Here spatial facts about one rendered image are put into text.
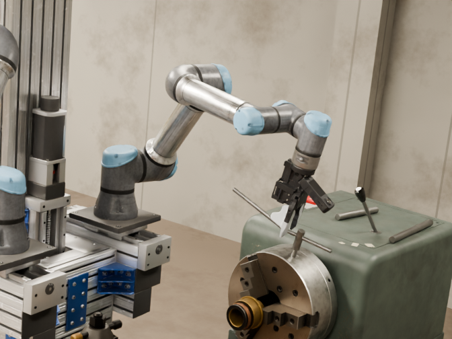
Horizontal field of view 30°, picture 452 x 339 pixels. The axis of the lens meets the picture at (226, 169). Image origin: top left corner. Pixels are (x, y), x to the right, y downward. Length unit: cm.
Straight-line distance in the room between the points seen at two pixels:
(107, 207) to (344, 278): 84
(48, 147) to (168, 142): 40
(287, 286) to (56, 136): 86
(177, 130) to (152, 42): 384
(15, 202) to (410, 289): 123
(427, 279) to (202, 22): 384
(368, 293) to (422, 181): 311
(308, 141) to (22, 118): 92
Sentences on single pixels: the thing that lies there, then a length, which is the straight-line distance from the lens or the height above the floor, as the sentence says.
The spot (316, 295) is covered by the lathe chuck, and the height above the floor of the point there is 115.
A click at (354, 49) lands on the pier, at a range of 542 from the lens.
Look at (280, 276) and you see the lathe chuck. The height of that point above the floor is 118.
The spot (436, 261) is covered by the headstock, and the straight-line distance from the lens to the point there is 283.
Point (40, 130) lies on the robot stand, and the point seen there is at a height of 147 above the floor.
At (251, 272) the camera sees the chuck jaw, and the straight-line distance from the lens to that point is 244.
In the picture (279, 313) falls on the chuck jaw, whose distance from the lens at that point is 238.
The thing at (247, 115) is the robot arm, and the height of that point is 164.
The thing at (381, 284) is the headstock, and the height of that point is 116.
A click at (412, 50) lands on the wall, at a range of 549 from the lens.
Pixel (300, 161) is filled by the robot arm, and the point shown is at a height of 152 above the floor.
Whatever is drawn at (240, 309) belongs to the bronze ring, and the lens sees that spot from 236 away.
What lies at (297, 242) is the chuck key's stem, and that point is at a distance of 241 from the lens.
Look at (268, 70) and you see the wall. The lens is 597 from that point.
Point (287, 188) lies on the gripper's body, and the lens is 234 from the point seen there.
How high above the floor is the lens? 204
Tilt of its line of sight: 14 degrees down
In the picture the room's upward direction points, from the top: 6 degrees clockwise
